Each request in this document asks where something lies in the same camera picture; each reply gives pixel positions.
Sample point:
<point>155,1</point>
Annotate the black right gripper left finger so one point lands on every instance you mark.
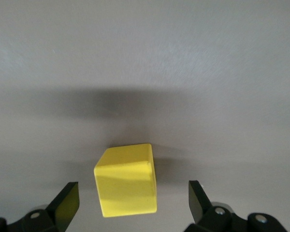
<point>62,205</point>

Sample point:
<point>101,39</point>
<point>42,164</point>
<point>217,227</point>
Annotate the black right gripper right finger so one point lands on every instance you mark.
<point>198,205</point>

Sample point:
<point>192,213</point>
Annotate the yellow cube block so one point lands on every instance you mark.
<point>125,183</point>

